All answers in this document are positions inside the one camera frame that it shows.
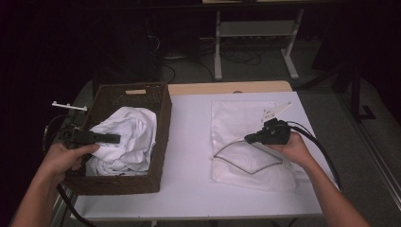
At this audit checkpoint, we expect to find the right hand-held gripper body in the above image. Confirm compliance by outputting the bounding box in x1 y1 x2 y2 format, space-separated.
259 100 294 147

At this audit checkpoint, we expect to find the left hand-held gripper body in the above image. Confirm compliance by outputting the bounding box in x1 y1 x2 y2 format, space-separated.
51 100 96 149

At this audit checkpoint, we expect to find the white garment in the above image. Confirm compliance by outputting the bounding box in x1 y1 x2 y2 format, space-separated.
85 106 158 177

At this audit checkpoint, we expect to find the white mesh laundry bag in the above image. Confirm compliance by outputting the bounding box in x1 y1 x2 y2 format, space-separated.
210 99 308 193

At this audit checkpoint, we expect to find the brown wicker basket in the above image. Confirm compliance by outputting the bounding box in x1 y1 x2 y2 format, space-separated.
54 81 173 196

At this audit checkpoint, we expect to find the person's right hand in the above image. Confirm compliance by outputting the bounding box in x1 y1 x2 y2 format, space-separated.
269 131 317 170

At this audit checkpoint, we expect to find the person's left hand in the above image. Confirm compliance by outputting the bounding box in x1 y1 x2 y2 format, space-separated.
40 142 101 187

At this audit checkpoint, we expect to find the white board mat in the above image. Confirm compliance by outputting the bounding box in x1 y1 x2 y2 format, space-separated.
70 91 336 221

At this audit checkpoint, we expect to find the black metal stand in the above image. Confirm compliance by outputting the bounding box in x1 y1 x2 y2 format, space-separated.
330 61 378 124

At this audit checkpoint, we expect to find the white metal stand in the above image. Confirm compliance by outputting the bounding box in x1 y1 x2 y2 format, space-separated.
213 8 305 81

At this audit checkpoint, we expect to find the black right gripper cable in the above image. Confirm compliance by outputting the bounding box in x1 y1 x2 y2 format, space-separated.
286 120 343 191

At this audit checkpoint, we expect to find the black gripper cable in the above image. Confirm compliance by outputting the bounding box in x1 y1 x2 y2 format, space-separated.
286 120 343 191
42 113 97 227

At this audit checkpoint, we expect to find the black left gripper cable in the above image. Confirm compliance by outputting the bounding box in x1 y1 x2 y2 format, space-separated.
42 113 97 227

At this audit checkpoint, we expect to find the aluminium frame rail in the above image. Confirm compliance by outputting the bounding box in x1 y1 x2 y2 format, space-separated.
50 188 77 227
339 94 401 204

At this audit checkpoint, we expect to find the black floor cable tangle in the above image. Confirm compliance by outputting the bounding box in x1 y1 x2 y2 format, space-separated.
219 46 263 66

